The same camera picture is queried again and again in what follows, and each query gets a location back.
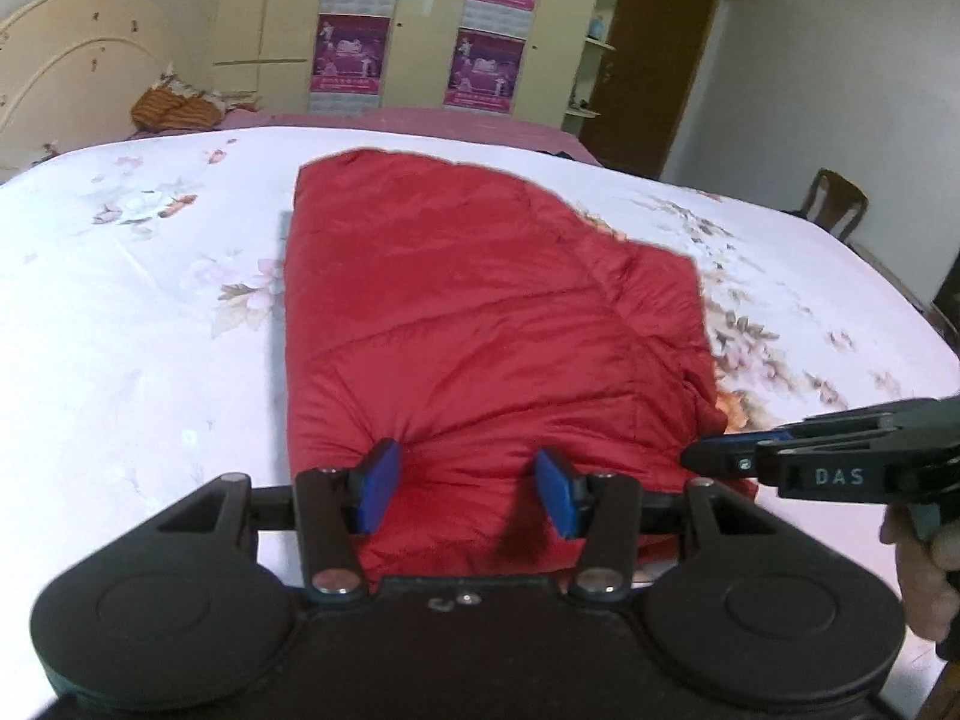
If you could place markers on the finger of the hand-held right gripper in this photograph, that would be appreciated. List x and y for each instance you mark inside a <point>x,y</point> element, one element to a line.
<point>720,459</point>

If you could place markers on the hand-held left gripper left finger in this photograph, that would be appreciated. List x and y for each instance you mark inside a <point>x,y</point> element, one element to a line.
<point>379,484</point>

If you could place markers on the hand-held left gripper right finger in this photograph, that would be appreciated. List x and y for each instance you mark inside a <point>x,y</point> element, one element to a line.
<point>556,495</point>

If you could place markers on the red puffer jacket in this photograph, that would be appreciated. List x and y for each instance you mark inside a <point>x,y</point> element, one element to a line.
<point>465,300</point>

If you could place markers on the person's right hand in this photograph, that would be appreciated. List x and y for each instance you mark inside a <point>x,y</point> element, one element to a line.
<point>919,585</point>

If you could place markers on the dark wooden furniture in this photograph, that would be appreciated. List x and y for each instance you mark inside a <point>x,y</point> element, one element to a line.
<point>946,330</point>

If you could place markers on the wooden chair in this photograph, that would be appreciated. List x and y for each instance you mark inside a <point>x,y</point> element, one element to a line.
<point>832,199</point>

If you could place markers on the white floral quilt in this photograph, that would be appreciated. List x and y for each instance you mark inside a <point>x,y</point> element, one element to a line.
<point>135,330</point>

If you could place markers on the black cloth item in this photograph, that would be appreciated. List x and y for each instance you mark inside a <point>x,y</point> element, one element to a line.
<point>556,154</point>

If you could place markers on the pink bed sheet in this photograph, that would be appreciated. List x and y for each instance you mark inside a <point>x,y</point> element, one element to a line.
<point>420,121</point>

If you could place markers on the brown wooden door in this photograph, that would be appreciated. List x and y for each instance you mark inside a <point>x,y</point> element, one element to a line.
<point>660,67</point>

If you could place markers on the cream corner shelf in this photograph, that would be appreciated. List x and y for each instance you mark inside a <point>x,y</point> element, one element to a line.
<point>596,52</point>

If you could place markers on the orange striped pillow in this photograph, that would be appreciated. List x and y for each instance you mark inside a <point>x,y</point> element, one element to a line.
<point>176,109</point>

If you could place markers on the cream wardrobe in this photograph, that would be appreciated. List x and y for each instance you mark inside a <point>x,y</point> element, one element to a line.
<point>427,22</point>

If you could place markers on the cream headboard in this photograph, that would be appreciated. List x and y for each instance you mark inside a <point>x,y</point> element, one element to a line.
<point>67,67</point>

